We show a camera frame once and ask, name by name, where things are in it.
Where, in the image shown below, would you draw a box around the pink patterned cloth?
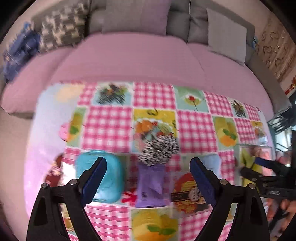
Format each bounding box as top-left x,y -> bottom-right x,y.
251,146 -> 272,160

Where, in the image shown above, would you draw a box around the lime green cloth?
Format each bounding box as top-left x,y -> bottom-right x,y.
240,148 -> 262,174

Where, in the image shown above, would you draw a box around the leopard print scrunchie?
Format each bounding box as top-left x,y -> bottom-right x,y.
138,135 -> 180,166

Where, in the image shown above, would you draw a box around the light blue face mask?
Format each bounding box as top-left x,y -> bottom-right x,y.
199,154 -> 221,178

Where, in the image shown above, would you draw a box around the person's right hand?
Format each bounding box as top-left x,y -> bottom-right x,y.
266,198 -> 295,240

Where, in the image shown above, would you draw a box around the white tray teal rim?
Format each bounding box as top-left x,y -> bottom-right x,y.
234,144 -> 274,187

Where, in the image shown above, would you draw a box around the clear plastic snack box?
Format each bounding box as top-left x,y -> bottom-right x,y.
169,172 -> 211,218

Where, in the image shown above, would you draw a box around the teal plastic toy box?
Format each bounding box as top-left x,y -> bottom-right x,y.
75,150 -> 125,207

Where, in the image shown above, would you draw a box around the purple wipes packet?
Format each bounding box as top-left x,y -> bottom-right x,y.
135,162 -> 166,208

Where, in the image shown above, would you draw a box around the pink checkered tablecloth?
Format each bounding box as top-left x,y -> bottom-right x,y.
24,82 -> 273,240

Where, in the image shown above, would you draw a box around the beige patterned curtain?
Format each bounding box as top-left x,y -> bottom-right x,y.
256,13 -> 295,83

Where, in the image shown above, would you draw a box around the light grey cushion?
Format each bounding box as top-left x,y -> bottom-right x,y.
207,9 -> 247,65

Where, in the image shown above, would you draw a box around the grey sofa pink cover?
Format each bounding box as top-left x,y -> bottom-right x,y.
1,1 -> 291,120

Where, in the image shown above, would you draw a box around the blue crumpled clothes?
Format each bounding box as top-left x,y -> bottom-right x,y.
2,22 -> 40,83

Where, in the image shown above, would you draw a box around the black white patterned cushion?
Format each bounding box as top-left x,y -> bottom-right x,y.
39,3 -> 89,54

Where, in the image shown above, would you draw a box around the purple grey cushion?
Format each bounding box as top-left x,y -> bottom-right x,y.
102,0 -> 171,36

